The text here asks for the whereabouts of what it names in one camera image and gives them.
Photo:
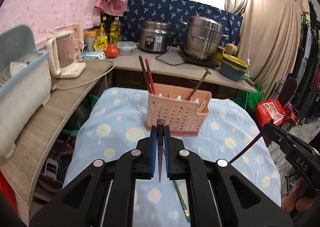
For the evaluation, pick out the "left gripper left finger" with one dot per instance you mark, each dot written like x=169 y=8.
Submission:
x=103 y=193

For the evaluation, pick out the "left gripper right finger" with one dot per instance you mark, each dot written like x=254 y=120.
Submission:
x=218 y=194

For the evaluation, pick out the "green chopstick gold band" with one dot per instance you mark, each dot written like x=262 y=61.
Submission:
x=183 y=205

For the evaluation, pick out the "dark red chopstick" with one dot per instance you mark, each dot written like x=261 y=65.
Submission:
x=247 y=147

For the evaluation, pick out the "white ceramic soup spoon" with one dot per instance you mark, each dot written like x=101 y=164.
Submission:
x=201 y=106

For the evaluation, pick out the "pink perforated utensil holder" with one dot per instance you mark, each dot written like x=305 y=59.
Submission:
x=170 y=103

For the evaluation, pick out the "dark brown-red chopstick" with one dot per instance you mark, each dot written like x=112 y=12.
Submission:
x=160 y=141

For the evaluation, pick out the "brown chopstick gold band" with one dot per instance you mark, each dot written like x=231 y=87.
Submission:
x=207 y=72

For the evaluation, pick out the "bright red chopstick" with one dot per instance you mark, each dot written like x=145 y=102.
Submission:
x=152 y=88

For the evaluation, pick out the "person right hand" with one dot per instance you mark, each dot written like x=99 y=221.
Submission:
x=292 y=202

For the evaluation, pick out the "red plastic bag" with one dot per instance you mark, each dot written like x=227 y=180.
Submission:
x=272 y=110

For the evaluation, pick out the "dark metal chair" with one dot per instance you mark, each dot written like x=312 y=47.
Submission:
x=283 y=90

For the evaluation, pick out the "green plastic bag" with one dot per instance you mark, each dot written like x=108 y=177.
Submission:
x=248 y=100

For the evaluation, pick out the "blue yellow stacked basins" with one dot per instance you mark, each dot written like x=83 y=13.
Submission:
x=232 y=67

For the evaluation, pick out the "beige curtain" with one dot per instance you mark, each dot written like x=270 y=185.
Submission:
x=269 y=38

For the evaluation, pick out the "black induction cooktop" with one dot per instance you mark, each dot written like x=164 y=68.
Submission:
x=199 y=62

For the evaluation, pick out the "yellow sponge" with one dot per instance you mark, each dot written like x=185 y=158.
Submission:
x=231 y=48

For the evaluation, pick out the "white dish drainer box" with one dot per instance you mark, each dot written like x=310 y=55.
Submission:
x=26 y=91

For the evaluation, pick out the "wet wipes pack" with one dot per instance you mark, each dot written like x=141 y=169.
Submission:
x=96 y=55

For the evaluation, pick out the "red tomato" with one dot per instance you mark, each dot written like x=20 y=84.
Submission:
x=111 y=51

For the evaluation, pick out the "clear food container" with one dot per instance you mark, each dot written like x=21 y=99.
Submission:
x=126 y=47

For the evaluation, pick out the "white pink electric kettle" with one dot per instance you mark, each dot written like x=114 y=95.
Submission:
x=65 y=47

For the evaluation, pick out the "stainless steel steamer pot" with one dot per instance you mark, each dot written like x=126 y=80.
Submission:
x=203 y=37

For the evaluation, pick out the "white tin can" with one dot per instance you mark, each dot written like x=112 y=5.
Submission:
x=90 y=38

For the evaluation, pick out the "cooking oil bottle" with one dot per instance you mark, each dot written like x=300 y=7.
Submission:
x=115 y=31

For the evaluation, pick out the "silver rice cooker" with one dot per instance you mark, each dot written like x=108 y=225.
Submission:
x=155 y=36

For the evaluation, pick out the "navy patterned cloth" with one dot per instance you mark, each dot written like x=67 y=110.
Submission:
x=176 y=12

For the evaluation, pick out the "pink dotted wall cloth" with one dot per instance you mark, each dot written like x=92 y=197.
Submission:
x=44 y=17

